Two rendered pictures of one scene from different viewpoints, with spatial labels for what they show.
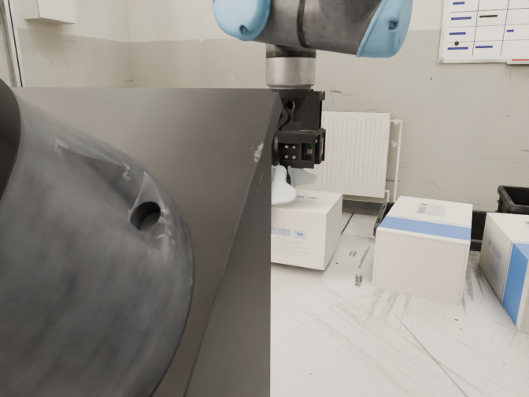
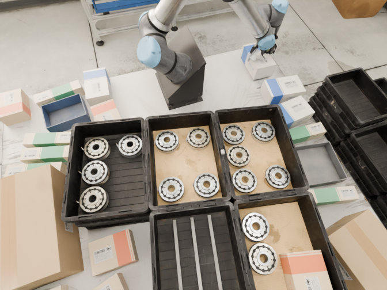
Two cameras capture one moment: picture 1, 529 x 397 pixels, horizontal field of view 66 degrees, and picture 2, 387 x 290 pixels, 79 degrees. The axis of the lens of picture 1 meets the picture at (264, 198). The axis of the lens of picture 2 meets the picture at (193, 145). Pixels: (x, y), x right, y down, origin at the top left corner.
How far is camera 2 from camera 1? 104 cm
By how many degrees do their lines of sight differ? 57
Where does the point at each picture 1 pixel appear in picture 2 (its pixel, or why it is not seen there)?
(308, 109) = not seen: hidden behind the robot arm
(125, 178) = (185, 67)
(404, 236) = (266, 86)
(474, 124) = not seen: outside the picture
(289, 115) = not seen: hidden behind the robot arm
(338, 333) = (236, 93)
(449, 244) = (269, 94)
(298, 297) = (242, 81)
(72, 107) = (193, 45)
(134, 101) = (197, 50)
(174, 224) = (187, 72)
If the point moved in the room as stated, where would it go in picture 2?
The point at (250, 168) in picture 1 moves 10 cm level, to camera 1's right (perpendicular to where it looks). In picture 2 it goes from (197, 69) to (211, 82)
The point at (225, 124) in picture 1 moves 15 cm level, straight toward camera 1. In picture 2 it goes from (199, 62) to (176, 79)
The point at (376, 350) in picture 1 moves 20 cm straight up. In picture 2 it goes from (237, 99) to (245, 75)
